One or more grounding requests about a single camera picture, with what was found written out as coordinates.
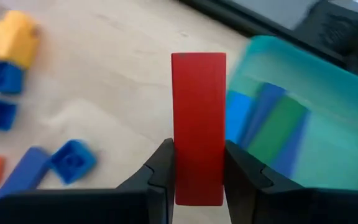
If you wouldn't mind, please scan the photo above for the small blue stud block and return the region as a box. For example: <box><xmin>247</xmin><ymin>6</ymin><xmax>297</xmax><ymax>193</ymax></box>
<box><xmin>0</xmin><ymin>60</ymin><xmax>25</xmax><ymax>95</ymax></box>
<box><xmin>50</xmin><ymin>139</ymin><xmax>98</xmax><ymax>185</ymax></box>

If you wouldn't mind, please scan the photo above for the teal plastic bin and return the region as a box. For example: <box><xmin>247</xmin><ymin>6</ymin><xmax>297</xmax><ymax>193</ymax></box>
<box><xmin>225</xmin><ymin>34</ymin><xmax>358</xmax><ymax>192</ymax></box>

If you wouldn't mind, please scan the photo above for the long red block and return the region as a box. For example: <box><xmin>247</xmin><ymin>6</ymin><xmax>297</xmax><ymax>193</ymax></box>
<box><xmin>170</xmin><ymin>52</ymin><xmax>227</xmax><ymax>207</ymax></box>

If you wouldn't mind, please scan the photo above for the long purple block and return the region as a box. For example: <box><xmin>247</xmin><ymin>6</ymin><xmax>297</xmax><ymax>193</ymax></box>
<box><xmin>239</xmin><ymin>82</ymin><xmax>288</xmax><ymax>150</ymax></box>
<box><xmin>0</xmin><ymin>146</ymin><xmax>52</xmax><ymax>206</ymax></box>
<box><xmin>270</xmin><ymin>111</ymin><xmax>312</xmax><ymax>178</ymax></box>

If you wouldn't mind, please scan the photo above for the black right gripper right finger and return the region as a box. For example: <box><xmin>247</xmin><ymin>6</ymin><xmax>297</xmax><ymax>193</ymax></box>
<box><xmin>224</xmin><ymin>139</ymin><xmax>358</xmax><ymax>224</ymax></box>

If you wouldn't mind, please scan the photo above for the long green block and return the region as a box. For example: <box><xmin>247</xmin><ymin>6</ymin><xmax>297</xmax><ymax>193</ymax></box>
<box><xmin>247</xmin><ymin>95</ymin><xmax>309</xmax><ymax>166</ymax></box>

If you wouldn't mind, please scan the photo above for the long blue block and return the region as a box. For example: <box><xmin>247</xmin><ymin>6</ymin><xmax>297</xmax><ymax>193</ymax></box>
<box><xmin>225</xmin><ymin>90</ymin><xmax>256</xmax><ymax>144</ymax></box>

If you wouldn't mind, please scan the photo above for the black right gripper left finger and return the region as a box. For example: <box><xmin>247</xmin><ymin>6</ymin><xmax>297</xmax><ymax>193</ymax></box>
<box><xmin>0</xmin><ymin>138</ymin><xmax>176</xmax><ymax>224</ymax></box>

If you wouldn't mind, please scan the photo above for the large yellow stud block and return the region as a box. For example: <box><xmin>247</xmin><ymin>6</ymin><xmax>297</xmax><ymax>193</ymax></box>
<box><xmin>0</xmin><ymin>9</ymin><xmax>40</xmax><ymax>70</ymax></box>

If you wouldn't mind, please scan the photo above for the black perforated computer case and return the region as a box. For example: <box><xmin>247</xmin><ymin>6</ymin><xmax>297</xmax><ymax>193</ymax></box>
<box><xmin>293</xmin><ymin>0</ymin><xmax>358</xmax><ymax>82</ymax></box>

